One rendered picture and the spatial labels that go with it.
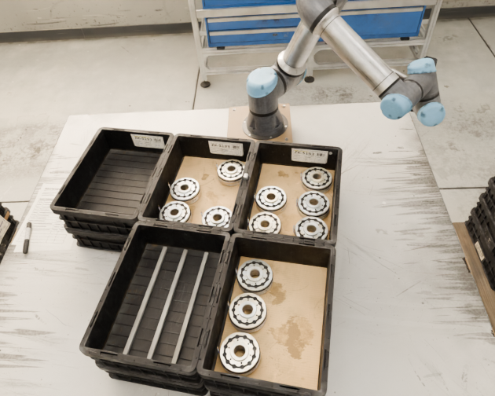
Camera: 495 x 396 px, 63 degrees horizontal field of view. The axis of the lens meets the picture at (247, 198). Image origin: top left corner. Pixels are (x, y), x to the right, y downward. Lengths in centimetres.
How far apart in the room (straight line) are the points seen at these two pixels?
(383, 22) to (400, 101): 206
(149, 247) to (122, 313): 22
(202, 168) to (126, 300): 55
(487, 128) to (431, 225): 172
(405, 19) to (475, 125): 88
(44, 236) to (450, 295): 141
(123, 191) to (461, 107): 251
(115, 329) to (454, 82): 302
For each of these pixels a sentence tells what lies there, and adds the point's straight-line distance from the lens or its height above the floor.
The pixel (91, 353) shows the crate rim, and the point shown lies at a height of 93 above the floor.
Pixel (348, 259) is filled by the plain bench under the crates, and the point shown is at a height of 70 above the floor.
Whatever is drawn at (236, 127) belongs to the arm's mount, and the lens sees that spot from 170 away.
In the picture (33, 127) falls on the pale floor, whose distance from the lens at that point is 347.
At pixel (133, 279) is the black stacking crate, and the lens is 128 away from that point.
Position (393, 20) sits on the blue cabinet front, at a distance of 324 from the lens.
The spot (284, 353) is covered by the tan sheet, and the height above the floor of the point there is 83.
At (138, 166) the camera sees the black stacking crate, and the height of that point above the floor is 83.
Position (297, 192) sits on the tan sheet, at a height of 83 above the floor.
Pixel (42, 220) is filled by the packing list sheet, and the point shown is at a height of 70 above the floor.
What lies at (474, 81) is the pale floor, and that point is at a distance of 362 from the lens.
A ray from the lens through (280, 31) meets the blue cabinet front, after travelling 313.
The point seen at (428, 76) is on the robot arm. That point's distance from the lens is 131.
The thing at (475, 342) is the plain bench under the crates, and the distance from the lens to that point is 139.
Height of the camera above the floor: 189
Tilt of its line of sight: 50 degrees down
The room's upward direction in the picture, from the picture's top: 6 degrees counter-clockwise
